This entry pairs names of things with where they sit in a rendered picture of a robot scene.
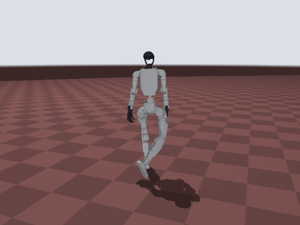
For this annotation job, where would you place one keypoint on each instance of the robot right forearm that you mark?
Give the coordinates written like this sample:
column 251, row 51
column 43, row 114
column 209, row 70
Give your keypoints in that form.
column 165, row 98

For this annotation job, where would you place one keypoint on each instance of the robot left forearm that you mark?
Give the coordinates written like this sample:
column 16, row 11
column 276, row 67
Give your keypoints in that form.
column 131, row 100

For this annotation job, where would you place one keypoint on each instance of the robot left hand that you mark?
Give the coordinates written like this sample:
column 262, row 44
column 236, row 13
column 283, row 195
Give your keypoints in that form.
column 129, row 115

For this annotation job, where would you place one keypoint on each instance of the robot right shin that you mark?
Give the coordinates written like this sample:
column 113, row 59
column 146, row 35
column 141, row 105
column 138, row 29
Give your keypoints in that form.
column 154, row 150

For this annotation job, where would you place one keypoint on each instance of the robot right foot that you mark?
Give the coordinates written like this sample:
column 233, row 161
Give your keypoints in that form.
column 142, row 168

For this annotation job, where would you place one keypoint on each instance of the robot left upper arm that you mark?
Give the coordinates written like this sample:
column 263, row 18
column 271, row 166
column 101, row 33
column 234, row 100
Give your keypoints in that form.
column 135, row 82

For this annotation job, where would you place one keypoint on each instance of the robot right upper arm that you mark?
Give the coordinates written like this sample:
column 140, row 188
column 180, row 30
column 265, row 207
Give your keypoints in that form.
column 162, row 73

